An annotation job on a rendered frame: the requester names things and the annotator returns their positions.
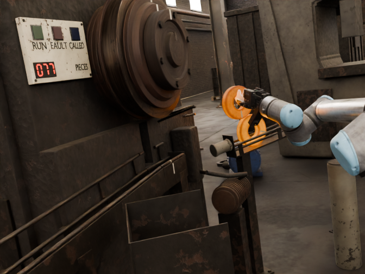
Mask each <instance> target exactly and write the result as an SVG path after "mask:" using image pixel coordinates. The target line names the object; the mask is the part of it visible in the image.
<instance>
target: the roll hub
mask: <svg viewBox="0 0 365 274"><path fill-rule="evenodd" d="M173 12H174V11H173V10H171V15H172V20H171V18H170V13H169V9H164V10H159V11H155V12H153V13H151V14H150V15H149V17H148V19H147V21H146V24H145V27H144V34H143V45H144V53H145V57H146V62H147V65H148V68H149V71H150V73H151V75H152V77H153V79H154V80H155V82H156V83H157V85H158V86H159V87H160V88H162V89H164V90H166V91H171V90H179V89H183V88H184V87H185V86H186V85H187V83H188V81H189V79H190V76H191V75H190V74H189V73H188V69H192V52H191V45H190V42H187V40H186V37H187V36H188V33H187V30H186V28H185V25H184V23H183V21H182V20H181V18H180V17H179V15H178V14H177V18H173ZM159 21H163V23H164V25H163V28H160V27H159ZM160 58H164V59H165V64H163V65H162V64H161V63H160ZM177 80H179V81H180V87H177V86H176V81H177Z"/></svg>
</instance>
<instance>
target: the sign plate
mask: <svg viewBox="0 0 365 274"><path fill-rule="evenodd" d="M15 20H16V25H17V31H18V35H19V39H20V44H21V50H22V55H23V60H24V65H25V68H26V74H27V78H28V84H29V85H33V84H42V83H51V82H60V81H65V80H74V79H83V78H91V77H92V73H91V68H90V62H89V56H88V52H87V46H86V40H85V34H84V29H83V23H82V22H76V21H62V20H49V19H41V18H27V17H18V18H15ZM32 26H42V31H43V37H44V39H34V36H33V31H32ZM52 27H61V30H62V35H63V40H60V39H54V35H53V29H52ZM71 28H79V35H80V40H72V34H71ZM37 64H40V65H41V67H42V69H41V67H40V65H38V66H37ZM43 64H46V65H43ZM50 64H52V65H50ZM47 65H48V69H47ZM53 65H54V68H53ZM36 66H37V67H38V70H37V68H36ZM53 70H54V71H55V74H54V71H53ZM41 71H42V72H43V75H42V72H41ZM48 71H49V74H48ZM37 72H39V75H42V76H39V75H38V73H37Z"/></svg>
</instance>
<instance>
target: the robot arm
mask: <svg viewBox="0 0 365 274"><path fill-rule="evenodd" d="M257 89H260V88H257V87H256V89H254V90H251V89H244V90H243V94H241V91H240V90H238V92H237V96H236V97H235V101H236V102H237V104H238V105H240V106H242V107H245V108H247V109H253V110H254V112H253V114H252V116H251V118H250V119H249V121H248V123H249V125H250V126H257V125H258V124H259V122H260V121H261V119H262V117H263V116H264V117H266V118H268V119H271V120H273V121H275V122H277V123H278V124H279V126H280V127H281V129H282V130H283V132H284V133H285V135H286V136H287V139H288V140H289V141H290V142H291V144H293V145H295V146H303V145H306V144H307V143H308V142H309V141H310V140H311V133H312V132H314V131H315V130H316V129H317V128H318V127H319V126H321V125H322V124H323V123H324V122H342V123H349V124H348V125H347V126H346V127H345V128H344V129H342V130H340V131H339V133H338V134H337V135H336V136H335V137H334V138H333V139H332V140H331V142H330V147H331V150H332V152H333V154H334V156H335V158H336V159H337V161H338V162H339V163H340V165H341V166H342V168H344V169H345V170H346V171H347V173H349V174H350V175H352V176H357V175H360V176H361V177H362V178H363V179H365V98H352V99H332V98H331V97H330V96H327V95H323V96H322V97H320V98H318V99H317V100H316V101H315V102H314V103H313V104H312V105H311V106H309V107H308V108H307V109H306V110H305V111H304V112H303V111H302V110H301V109H300V108H299V107H298V106H296V105H295V104H290V103H288V102H285V101H282V100H280V99H278V98H275V97H272V96H270V94H269V93H267V92H264V90H263V89H260V90H257Z"/></svg>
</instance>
